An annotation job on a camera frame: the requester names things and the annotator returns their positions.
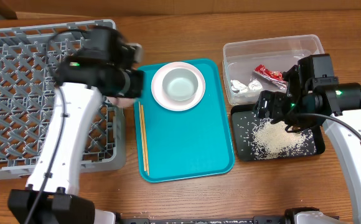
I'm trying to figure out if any clear plastic bin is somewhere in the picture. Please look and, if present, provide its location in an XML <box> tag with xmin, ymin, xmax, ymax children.
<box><xmin>222</xmin><ymin>34</ymin><xmax>324</xmax><ymax>106</ymax></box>

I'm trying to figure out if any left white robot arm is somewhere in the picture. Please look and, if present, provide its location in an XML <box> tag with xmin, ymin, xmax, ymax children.
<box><xmin>7</xmin><ymin>26</ymin><xmax>144</xmax><ymax>223</ymax></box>

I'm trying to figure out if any small pink-white plate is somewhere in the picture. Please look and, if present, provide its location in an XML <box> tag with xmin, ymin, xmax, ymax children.
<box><xmin>107</xmin><ymin>97</ymin><xmax>136</xmax><ymax>108</ymax></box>

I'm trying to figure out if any grey-green bowl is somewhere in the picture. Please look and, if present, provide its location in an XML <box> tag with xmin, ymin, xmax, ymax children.
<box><xmin>162</xmin><ymin>68</ymin><xmax>199</xmax><ymax>101</ymax></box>

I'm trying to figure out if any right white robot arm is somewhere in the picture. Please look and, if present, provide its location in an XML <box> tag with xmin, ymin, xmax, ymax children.
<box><xmin>254</xmin><ymin>54</ymin><xmax>361</xmax><ymax>223</ymax></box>

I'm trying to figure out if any large white plate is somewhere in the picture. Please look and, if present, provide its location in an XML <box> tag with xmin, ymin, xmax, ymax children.
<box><xmin>151</xmin><ymin>62</ymin><xmax>205</xmax><ymax>111</ymax></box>

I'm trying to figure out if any red snack wrapper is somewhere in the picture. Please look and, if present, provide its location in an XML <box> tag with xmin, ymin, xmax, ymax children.
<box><xmin>253</xmin><ymin>65</ymin><xmax>288</xmax><ymax>90</ymax></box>

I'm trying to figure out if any grey dishwasher rack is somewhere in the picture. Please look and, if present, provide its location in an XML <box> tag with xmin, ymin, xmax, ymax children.
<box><xmin>0</xmin><ymin>19</ymin><xmax>116</xmax><ymax>180</ymax></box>

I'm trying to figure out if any black waste tray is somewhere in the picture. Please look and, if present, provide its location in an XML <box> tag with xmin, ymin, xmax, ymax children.
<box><xmin>230</xmin><ymin>102</ymin><xmax>326</xmax><ymax>162</ymax></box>

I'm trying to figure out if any wooden chopstick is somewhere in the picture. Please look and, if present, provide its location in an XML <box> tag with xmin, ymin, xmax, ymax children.
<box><xmin>141</xmin><ymin>105</ymin><xmax>150</xmax><ymax>175</ymax></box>
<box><xmin>138</xmin><ymin>101</ymin><xmax>147</xmax><ymax>172</ymax></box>

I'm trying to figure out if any white rice pile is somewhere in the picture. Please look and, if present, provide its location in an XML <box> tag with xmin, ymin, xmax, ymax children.
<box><xmin>239</xmin><ymin>110</ymin><xmax>314</xmax><ymax>159</ymax></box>

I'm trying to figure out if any teal plastic tray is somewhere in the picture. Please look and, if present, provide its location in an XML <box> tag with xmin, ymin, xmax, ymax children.
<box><xmin>134</xmin><ymin>58</ymin><xmax>235</xmax><ymax>183</ymax></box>

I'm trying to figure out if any white tissue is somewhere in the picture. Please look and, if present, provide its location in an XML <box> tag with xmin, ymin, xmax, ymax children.
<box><xmin>231</xmin><ymin>79</ymin><xmax>263</xmax><ymax>93</ymax></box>

